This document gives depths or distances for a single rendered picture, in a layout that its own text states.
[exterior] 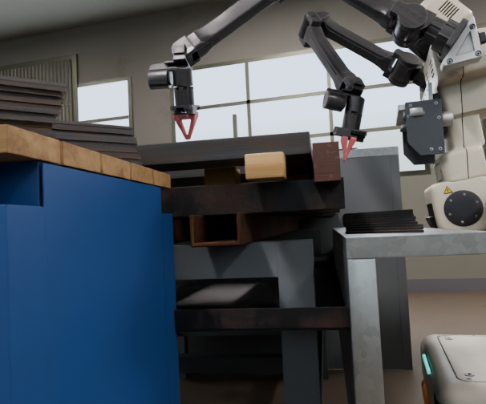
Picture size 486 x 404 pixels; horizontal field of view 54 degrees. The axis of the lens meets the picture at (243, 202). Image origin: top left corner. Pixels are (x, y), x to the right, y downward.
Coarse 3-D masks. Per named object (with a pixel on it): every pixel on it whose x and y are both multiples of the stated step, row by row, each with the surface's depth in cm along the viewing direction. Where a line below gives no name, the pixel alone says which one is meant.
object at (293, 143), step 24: (168, 144) 80; (192, 144) 80; (216, 144) 79; (240, 144) 78; (264, 144) 78; (288, 144) 77; (168, 168) 87; (192, 168) 89; (240, 168) 102; (288, 168) 96; (312, 168) 98
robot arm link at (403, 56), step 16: (304, 16) 175; (320, 16) 178; (304, 32) 177; (336, 32) 177; (352, 32) 178; (352, 48) 177; (368, 48) 174; (384, 64) 173; (416, 64) 167; (400, 80) 172
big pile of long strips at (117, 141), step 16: (0, 80) 43; (16, 80) 44; (32, 80) 45; (0, 96) 43; (16, 96) 44; (32, 96) 45; (48, 96) 46; (0, 112) 44; (16, 112) 45; (32, 112) 45; (48, 112) 46; (32, 128) 46; (48, 128) 46; (64, 128) 61; (80, 128) 62; (96, 128) 64; (112, 128) 65; (128, 128) 67; (80, 144) 62; (96, 144) 63; (112, 144) 65; (128, 144) 66; (128, 160) 65
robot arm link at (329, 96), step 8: (352, 80) 154; (360, 80) 153; (328, 88) 152; (352, 88) 152; (360, 88) 152; (328, 96) 148; (336, 96) 148; (344, 96) 149; (328, 104) 149; (336, 104) 149; (344, 104) 149
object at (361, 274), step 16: (336, 256) 140; (352, 272) 68; (368, 272) 67; (352, 288) 67; (368, 288) 67; (352, 304) 67; (368, 304) 67; (352, 320) 67; (368, 320) 67; (352, 336) 67; (368, 336) 67; (352, 352) 67; (368, 352) 67; (352, 368) 70; (368, 368) 67; (352, 384) 73; (368, 384) 67; (352, 400) 77; (368, 400) 66; (384, 400) 66
